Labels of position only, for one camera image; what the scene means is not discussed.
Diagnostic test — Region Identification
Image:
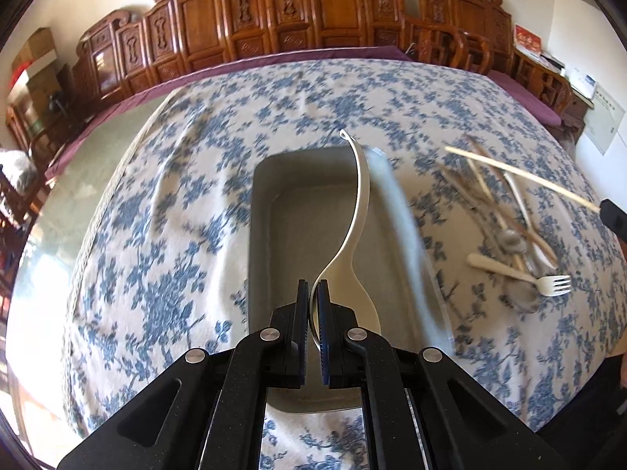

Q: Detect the cream chopstick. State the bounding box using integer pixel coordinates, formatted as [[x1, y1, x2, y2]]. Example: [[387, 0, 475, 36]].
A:
[[443, 145, 602, 215]]

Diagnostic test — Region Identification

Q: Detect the smiley steel spork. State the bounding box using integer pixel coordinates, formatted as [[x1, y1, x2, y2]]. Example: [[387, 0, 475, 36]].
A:
[[503, 172, 559, 271]]

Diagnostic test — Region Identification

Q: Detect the steel fork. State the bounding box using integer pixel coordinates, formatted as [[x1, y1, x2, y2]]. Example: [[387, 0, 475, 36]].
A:
[[440, 165, 543, 314]]

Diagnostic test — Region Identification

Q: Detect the cream handled small fork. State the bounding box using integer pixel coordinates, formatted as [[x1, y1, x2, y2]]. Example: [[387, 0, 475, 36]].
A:
[[467, 253, 572, 297]]

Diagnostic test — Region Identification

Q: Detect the large cream ladle spoon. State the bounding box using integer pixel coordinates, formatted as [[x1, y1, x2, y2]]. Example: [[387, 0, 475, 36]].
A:
[[313, 130, 381, 333]]

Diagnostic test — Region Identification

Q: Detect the wooden side table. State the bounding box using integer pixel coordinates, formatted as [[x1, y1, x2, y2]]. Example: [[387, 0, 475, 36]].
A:
[[560, 89, 594, 143]]

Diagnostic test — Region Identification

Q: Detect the blue floral tablecloth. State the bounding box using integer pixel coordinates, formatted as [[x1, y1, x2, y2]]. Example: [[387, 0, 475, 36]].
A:
[[65, 60, 626, 469]]

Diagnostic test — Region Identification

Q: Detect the purple armchair cushion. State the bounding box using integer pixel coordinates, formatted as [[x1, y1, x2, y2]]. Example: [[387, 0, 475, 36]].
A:
[[488, 70, 561, 126]]

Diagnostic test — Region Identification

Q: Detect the white router box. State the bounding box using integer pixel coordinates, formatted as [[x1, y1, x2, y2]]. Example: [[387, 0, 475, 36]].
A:
[[567, 69, 597, 100]]

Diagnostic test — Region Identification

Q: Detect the red card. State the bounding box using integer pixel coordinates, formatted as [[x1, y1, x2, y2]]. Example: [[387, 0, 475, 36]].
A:
[[513, 23, 542, 56]]

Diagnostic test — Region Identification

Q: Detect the grey metal tray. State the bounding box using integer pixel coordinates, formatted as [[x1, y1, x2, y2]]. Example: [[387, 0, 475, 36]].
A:
[[246, 143, 452, 415]]

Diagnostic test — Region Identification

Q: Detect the carved wooden armchair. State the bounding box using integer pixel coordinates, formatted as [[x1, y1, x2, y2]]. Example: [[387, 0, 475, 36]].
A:
[[419, 0, 572, 118]]

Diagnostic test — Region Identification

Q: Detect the wooden dining chair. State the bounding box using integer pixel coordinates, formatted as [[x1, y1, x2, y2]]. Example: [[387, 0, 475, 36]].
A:
[[1, 171, 50, 231]]

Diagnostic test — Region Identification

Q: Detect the cardboard box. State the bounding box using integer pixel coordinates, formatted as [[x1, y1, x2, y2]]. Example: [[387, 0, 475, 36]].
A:
[[12, 28, 55, 71]]

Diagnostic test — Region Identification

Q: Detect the long carved wooden sofa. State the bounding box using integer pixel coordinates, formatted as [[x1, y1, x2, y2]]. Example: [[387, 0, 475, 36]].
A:
[[70, 0, 493, 108]]

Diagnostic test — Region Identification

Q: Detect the white wall electrical panel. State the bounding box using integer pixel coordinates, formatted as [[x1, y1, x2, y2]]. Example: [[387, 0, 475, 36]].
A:
[[585, 83, 626, 155]]

